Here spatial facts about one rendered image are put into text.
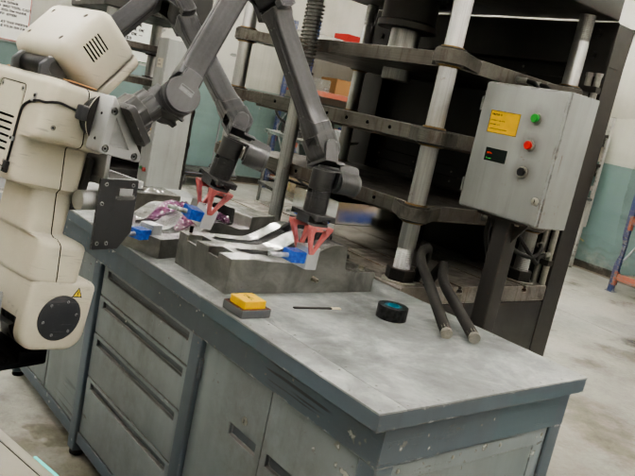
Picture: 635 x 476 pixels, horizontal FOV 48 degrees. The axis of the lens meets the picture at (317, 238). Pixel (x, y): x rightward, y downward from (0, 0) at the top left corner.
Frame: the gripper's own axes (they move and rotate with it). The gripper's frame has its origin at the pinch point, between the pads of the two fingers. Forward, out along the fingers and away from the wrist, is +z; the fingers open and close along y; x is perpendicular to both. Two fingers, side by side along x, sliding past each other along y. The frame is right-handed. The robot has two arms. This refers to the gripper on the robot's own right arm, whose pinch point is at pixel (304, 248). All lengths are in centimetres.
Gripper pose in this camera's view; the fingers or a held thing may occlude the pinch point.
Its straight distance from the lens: 171.7
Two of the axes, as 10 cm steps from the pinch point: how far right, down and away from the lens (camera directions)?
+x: -7.6, -0.8, -6.5
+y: -6.1, -2.8, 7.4
